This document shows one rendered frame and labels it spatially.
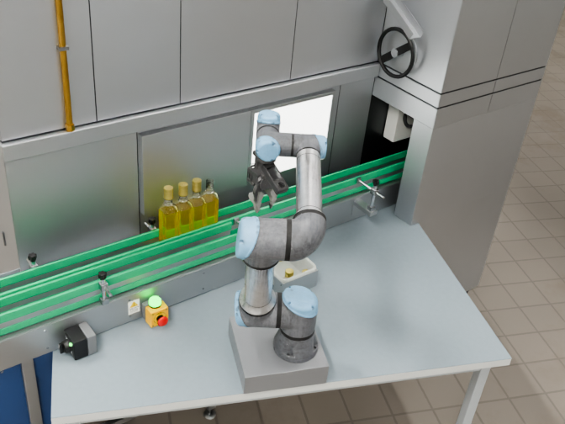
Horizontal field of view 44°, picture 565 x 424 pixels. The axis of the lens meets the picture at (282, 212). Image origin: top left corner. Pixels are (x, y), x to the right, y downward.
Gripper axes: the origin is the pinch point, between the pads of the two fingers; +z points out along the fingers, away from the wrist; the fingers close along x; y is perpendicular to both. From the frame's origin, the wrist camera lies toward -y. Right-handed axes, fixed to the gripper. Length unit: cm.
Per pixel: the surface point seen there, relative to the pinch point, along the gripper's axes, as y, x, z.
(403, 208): 14, -90, 37
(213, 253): 16.6, 9.4, 26.9
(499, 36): 8, -119, -42
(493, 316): -8, -159, 118
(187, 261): 16.6, 20.9, 26.0
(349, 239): 14, -58, 43
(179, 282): 14.5, 25.2, 32.7
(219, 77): 45, -8, -29
